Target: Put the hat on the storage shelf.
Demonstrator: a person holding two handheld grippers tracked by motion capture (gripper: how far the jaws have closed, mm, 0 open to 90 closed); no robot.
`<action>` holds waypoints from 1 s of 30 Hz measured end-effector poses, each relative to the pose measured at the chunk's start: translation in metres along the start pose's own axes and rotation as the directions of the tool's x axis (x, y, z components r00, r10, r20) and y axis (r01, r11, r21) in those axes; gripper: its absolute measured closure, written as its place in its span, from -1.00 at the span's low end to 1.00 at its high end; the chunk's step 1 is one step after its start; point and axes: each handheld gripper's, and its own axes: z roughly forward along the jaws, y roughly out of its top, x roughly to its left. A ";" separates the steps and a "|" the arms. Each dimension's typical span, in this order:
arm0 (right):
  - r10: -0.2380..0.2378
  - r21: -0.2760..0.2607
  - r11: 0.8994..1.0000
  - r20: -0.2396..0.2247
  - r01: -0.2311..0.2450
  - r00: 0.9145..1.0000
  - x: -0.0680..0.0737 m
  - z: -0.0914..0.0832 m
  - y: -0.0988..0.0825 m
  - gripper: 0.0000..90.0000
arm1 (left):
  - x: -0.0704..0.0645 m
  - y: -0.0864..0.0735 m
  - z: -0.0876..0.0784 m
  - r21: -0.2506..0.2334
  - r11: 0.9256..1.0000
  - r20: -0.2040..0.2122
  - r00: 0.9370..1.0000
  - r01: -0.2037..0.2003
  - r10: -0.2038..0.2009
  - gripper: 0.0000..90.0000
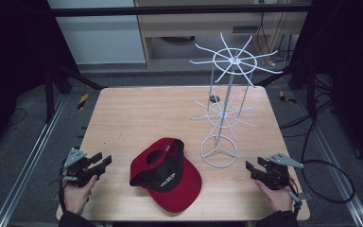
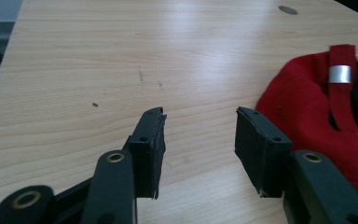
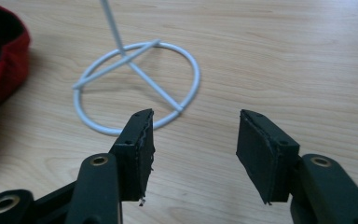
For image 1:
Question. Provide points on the white cabinet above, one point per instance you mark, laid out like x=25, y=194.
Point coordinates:
x=100, y=34

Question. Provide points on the small black round disc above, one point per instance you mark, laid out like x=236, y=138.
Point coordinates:
x=214, y=99

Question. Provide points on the person's right hand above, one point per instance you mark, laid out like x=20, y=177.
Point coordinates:
x=275, y=198

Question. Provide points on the wooden shelf unit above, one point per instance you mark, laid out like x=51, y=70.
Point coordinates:
x=201, y=25

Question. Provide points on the black curtain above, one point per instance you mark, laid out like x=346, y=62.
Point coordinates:
x=15, y=63
x=349, y=69

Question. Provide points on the black horizontal bar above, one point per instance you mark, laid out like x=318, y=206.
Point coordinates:
x=176, y=11

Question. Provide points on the aluminium floor rail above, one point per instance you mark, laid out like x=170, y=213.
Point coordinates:
x=331, y=157
x=25, y=164

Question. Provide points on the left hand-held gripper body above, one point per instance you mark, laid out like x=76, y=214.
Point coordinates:
x=81, y=171

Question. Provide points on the black metal stand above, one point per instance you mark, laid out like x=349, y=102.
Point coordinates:
x=302, y=82
x=58, y=82

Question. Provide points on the yellow and black tape strip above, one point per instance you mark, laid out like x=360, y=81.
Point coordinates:
x=285, y=97
x=82, y=101

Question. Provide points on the person's left hand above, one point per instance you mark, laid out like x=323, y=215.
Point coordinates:
x=77, y=197

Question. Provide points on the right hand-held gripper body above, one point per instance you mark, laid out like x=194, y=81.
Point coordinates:
x=275, y=173

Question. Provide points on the red and black cap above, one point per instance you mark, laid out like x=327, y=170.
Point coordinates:
x=167, y=178

